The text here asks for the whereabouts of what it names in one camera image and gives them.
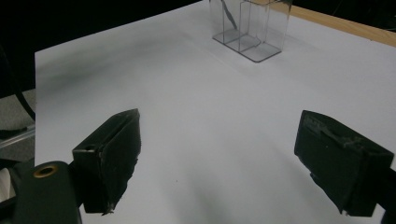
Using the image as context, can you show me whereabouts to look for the thin black brush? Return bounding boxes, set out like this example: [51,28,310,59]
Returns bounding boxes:
[219,0,239,31]

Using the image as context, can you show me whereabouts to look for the clear plastic organizer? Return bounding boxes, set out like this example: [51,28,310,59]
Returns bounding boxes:
[208,0,293,63]

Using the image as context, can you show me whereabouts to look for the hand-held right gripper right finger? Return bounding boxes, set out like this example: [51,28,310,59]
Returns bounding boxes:
[293,109,395,217]

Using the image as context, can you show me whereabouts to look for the wooden table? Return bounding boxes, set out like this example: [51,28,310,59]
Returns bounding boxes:
[289,4,396,49]

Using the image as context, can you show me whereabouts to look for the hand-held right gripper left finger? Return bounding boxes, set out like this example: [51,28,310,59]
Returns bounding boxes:
[72,107,143,216]

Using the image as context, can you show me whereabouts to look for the black cable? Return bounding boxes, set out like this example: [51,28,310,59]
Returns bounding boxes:
[0,46,35,122]

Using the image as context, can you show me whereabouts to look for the metal floor rail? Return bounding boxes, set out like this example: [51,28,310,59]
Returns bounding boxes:
[0,124,35,149]

